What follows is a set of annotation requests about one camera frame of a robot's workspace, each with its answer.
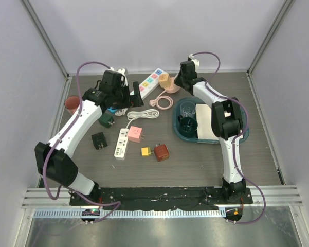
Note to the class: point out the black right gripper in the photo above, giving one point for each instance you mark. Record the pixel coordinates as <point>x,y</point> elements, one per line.
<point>177,80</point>

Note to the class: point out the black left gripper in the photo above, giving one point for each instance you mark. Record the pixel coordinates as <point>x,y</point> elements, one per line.
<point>135,100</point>

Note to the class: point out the long white power strip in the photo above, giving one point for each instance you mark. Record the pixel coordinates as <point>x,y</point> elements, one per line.
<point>149,84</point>

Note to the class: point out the pink round socket base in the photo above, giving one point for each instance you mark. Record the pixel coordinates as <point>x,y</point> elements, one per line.
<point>172,88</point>

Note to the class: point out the orange cube adapter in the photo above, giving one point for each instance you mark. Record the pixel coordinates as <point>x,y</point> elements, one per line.
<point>164,80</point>

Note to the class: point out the blue plug adapter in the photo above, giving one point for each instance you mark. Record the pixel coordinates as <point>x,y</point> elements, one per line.
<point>112,110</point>

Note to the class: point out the pink cube adapter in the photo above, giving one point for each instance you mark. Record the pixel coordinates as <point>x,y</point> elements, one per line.
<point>135,134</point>

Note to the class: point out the green dragon cube adapter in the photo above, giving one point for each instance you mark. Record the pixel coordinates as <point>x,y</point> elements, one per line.
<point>106,120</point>

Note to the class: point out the yellow usb plug adapter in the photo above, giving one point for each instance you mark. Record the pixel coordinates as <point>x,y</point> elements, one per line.
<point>146,151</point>

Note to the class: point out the black cube adapter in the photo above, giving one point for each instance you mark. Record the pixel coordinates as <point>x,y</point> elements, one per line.
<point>99,141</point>

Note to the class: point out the red carp cube adapter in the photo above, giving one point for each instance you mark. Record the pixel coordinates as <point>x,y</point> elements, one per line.
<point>161,152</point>

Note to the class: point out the small white usb power strip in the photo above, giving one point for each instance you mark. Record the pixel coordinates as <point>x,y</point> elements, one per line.
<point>122,144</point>

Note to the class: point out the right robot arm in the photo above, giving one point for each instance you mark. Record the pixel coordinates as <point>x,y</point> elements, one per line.
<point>226,123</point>

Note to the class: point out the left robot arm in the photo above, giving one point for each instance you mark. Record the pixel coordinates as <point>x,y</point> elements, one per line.
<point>54,158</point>

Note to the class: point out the clear glass cup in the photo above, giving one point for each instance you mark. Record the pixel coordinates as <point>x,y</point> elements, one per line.
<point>188,109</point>

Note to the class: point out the teal plastic tray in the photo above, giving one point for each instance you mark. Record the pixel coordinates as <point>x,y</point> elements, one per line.
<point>175,123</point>

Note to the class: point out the dark green cup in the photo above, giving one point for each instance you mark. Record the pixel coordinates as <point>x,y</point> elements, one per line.
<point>187,126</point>

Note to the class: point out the white paper sheet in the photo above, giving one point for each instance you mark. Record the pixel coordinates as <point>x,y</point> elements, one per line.
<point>204,130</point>

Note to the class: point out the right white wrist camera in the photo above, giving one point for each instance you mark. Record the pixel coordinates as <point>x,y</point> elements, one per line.
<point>194,58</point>

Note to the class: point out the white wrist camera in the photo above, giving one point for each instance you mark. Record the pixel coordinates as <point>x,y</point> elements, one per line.
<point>194,58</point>
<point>123,72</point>

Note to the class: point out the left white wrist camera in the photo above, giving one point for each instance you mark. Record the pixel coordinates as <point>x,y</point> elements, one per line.
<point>123,72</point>

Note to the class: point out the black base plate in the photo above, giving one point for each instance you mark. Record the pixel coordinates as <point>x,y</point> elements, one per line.
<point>167,198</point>

